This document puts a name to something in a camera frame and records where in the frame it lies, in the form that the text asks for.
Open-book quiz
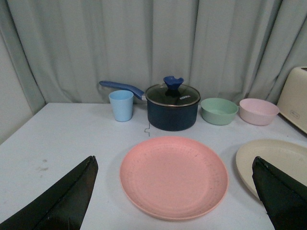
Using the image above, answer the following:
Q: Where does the light blue plastic cup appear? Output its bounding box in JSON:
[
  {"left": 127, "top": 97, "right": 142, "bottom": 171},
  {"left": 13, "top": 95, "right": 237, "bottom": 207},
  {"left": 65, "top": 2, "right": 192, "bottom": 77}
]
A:
[{"left": 109, "top": 90, "right": 134, "bottom": 122}]

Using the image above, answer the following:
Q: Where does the pink plastic bowl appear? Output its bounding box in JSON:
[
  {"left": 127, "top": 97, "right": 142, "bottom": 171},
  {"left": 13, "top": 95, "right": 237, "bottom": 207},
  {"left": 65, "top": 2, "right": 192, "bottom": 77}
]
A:
[{"left": 239, "top": 98, "right": 280, "bottom": 126}]

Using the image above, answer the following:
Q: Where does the cream toaster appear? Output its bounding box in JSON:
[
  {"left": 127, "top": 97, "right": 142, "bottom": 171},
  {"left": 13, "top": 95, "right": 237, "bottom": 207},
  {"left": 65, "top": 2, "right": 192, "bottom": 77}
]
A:
[{"left": 277, "top": 67, "right": 307, "bottom": 133}]

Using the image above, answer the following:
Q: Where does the glass pot lid blue knob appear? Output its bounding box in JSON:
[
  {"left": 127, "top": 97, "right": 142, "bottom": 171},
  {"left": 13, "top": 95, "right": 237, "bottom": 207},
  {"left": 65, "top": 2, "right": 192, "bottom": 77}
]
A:
[{"left": 145, "top": 76, "right": 201, "bottom": 107}]

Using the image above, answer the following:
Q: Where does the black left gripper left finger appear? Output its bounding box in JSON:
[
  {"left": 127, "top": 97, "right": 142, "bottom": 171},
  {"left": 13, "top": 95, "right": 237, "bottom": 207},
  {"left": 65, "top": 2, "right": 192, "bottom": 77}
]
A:
[{"left": 0, "top": 156, "right": 98, "bottom": 230}]

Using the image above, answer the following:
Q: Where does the pink plastic plate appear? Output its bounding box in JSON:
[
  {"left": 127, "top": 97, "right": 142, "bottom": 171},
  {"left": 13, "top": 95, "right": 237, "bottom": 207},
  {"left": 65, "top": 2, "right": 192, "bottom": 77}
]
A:
[{"left": 119, "top": 136, "right": 229, "bottom": 221}]

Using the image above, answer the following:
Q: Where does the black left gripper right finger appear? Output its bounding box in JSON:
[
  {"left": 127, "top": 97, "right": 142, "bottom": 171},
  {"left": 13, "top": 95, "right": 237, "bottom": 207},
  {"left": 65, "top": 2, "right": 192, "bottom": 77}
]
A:
[{"left": 252, "top": 156, "right": 307, "bottom": 230}]

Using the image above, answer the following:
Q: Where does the cream plastic plate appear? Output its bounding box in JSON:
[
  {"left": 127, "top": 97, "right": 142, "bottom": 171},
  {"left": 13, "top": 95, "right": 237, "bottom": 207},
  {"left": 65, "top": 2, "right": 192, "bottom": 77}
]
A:
[{"left": 235, "top": 139, "right": 307, "bottom": 201}]

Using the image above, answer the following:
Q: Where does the green plastic bowl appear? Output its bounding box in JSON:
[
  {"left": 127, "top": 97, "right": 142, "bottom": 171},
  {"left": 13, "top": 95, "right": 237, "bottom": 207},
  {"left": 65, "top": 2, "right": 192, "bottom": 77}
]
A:
[{"left": 201, "top": 98, "right": 239, "bottom": 126}]

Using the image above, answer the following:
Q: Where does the dark blue saucepan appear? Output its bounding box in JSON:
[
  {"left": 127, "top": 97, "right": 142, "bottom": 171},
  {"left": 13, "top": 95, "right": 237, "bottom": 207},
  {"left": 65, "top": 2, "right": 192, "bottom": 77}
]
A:
[{"left": 99, "top": 80, "right": 200, "bottom": 131}]

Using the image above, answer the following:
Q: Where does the grey curtain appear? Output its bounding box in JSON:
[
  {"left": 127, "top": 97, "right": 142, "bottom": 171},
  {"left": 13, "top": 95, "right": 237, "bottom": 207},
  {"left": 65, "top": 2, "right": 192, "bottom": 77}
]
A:
[{"left": 0, "top": 0, "right": 307, "bottom": 144}]

